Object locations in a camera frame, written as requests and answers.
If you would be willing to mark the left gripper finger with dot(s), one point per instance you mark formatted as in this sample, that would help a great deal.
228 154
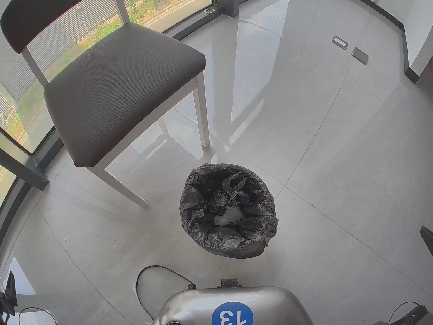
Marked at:
10 293

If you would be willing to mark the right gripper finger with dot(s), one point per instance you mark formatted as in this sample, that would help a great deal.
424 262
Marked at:
429 237

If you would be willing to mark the black plastic bag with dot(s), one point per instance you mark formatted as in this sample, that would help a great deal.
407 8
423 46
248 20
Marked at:
196 229

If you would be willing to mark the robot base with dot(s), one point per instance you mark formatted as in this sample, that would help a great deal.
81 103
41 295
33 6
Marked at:
203 303

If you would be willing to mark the grey padded white-framed chair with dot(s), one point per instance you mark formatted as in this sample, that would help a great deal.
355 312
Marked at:
125 90

